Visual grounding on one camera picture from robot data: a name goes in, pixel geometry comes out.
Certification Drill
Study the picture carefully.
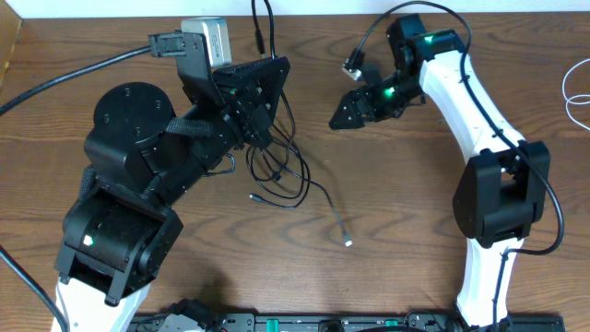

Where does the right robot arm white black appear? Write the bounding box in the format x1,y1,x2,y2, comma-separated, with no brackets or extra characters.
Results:
329,14,555,331

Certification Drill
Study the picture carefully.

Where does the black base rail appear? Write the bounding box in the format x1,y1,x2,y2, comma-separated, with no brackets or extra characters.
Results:
126,299,565,332

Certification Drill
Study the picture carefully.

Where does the white cable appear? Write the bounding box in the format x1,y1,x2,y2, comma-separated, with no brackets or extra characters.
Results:
560,58,590,132

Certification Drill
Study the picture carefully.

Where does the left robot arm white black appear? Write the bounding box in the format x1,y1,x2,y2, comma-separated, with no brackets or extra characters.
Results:
55,56,290,331

